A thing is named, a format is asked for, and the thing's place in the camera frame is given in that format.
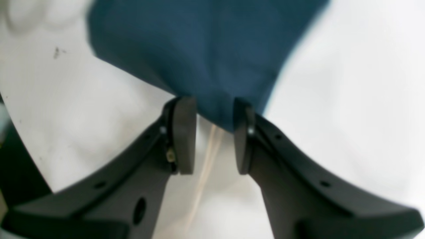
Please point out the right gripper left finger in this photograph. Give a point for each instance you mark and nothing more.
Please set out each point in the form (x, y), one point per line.
(121, 200)

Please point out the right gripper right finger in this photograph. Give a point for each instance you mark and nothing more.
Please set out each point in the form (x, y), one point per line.
(306, 201)

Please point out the dark blue t-shirt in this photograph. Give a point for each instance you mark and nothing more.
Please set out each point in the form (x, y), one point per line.
(214, 50)

